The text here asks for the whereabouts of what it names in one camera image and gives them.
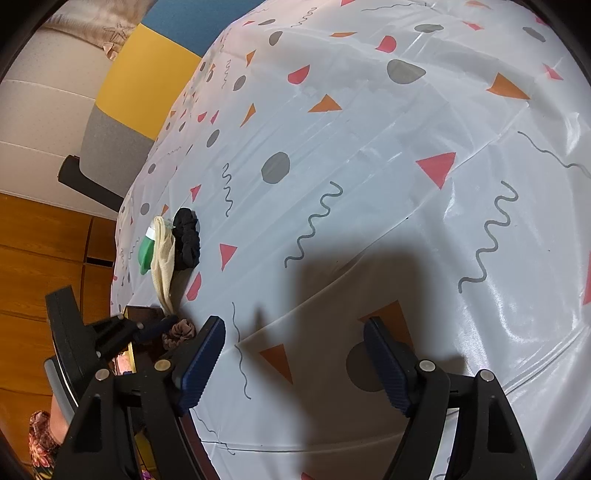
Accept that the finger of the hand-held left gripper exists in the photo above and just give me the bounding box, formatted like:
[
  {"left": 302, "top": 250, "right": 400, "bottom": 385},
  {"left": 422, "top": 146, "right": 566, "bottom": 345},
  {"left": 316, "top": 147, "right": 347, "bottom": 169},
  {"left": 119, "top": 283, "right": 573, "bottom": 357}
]
[{"left": 85, "top": 314, "right": 179, "bottom": 358}]

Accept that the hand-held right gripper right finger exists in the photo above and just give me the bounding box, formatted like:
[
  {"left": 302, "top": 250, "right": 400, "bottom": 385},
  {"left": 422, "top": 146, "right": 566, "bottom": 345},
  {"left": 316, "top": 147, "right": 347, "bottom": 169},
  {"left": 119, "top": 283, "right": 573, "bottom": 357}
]
[{"left": 363, "top": 318, "right": 539, "bottom": 480}]

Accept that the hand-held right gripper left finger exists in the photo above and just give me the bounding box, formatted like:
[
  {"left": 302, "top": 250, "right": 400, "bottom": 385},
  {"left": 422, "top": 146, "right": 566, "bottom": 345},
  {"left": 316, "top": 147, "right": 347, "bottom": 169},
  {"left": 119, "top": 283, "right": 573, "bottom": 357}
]
[{"left": 54, "top": 315, "right": 227, "bottom": 480}]

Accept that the gold metal tin box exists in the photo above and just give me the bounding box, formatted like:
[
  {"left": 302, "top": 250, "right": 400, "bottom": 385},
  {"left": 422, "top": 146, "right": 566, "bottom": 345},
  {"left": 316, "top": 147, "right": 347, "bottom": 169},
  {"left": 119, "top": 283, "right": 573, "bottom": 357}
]
[{"left": 108, "top": 304, "right": 167, "bottom": 384}]

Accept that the pink satin scrunchie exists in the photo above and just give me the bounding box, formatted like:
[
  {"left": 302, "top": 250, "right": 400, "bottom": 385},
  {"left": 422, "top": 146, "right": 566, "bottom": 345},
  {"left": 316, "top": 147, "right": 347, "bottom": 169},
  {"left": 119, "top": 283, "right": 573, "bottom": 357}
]
[{"left": 161, "top": 318, "right": 197, "bottom": 352}]

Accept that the person's left forearm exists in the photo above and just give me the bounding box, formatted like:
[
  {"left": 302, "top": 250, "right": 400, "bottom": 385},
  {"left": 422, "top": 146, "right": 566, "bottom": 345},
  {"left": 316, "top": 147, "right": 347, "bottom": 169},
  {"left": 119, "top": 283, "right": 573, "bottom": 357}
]
[{"left": 28, "top": 394, "right": 77, "bottom": 478}]

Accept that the beige knitted cloth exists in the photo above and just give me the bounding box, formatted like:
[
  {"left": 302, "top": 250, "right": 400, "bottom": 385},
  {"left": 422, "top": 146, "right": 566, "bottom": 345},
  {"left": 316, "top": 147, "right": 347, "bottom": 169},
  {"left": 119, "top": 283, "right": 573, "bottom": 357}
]
[{"left": 150, "top": 215, "right": 178, "bottom": 317}]

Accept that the green plastic case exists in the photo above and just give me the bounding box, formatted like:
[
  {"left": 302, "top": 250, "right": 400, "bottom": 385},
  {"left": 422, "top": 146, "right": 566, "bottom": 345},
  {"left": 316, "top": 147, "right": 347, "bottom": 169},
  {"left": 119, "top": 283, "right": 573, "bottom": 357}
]
[{"left": 139, "top": 225, "right": 160, "bottom": 274}]

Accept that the wooden wardrobe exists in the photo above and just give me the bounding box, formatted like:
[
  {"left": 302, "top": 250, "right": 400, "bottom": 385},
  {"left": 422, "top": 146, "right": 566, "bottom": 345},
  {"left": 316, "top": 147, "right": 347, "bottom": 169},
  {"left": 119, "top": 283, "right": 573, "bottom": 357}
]
[{"left": 0, "top": 191, "right": 121, "bottom": 416}]

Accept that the black scrunchie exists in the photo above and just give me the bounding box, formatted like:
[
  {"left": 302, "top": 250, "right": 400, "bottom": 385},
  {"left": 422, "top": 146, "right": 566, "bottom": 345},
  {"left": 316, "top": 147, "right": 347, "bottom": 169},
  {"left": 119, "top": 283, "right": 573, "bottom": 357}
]
[{"left": 173, "top": 208, "right": 201, "bottom": 269}]

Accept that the white patterned plastic tablecloth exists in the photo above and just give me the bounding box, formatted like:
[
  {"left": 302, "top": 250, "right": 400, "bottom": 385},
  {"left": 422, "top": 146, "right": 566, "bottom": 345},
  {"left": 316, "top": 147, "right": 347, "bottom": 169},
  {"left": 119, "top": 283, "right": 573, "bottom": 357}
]
[{"left": 108, "top": 0, "right": 591, "bottom": 480}]

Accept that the grey yellow blue chair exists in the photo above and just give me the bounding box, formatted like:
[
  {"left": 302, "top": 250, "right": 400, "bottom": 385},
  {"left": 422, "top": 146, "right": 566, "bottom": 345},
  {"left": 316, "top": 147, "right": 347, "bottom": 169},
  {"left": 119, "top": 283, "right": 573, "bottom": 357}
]
[{"left": 58, "top": 0, "right": 273, "bottom": 213}]

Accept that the beige patterned curtain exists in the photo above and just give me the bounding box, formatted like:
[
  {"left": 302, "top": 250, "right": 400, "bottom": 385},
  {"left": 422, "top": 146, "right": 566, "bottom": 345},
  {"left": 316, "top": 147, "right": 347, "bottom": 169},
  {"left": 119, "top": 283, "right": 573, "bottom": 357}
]
[{"left": 41, "top": 0, "right": 160, "bottom": 61}]

